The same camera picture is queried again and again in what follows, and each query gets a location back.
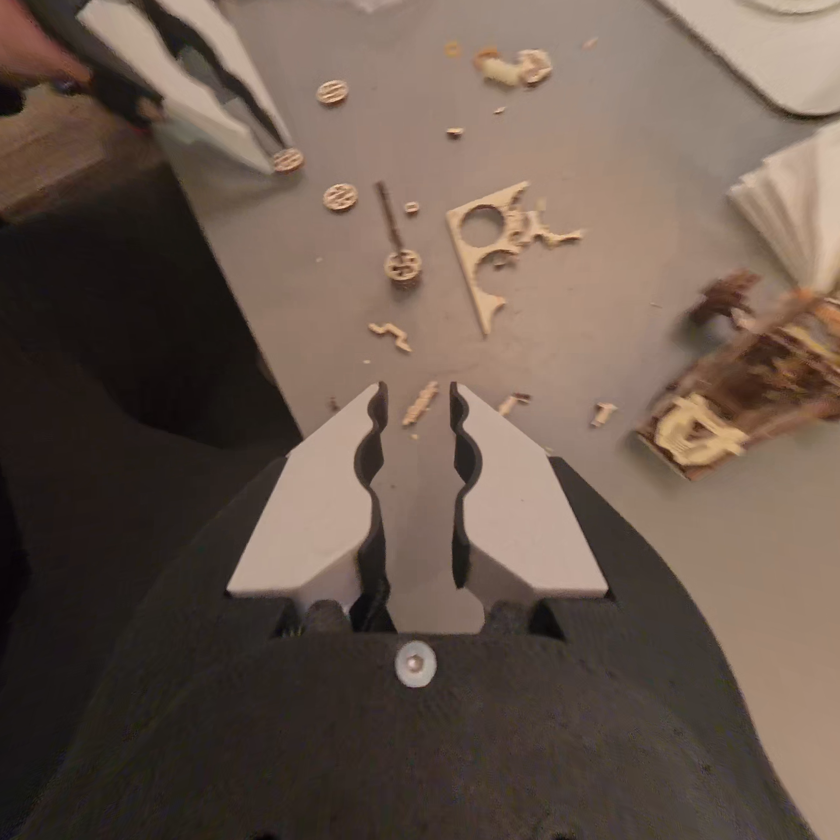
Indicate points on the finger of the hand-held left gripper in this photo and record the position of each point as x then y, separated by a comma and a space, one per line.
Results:
190, 111
226, 46

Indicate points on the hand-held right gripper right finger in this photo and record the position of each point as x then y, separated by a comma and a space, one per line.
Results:
531, 525

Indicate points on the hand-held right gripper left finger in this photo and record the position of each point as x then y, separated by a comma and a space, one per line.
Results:
308, 525

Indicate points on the small spoked wooden disc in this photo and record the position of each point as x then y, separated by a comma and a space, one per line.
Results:
331, 92
289, 161
340, 197

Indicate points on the wooden wheel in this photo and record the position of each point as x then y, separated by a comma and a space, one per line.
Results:
401, 266

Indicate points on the wooden model buggy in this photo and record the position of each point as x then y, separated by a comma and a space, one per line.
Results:
754, 380

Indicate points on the person's left hand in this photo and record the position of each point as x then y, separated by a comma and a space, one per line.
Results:
33, 56

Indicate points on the wooden peg part dark tip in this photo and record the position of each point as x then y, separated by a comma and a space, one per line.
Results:
508, 405

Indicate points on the zigzag wooden part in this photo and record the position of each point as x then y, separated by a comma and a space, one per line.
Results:
384, 328

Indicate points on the person's black-clothed body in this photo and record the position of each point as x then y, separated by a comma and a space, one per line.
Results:
98, 459

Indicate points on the plywood scrap sheet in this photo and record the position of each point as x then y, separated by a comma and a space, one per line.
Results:
485, 295

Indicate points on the small cream cylinder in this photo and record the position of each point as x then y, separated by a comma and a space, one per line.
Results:
502, 73

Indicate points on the oval wooden part with holes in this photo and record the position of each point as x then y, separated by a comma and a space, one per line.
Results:
535, 65

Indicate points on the assembly instruction booklet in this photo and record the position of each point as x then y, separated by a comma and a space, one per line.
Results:
800, 210

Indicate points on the small wooden bracket part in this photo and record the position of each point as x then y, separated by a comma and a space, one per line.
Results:
600, 415

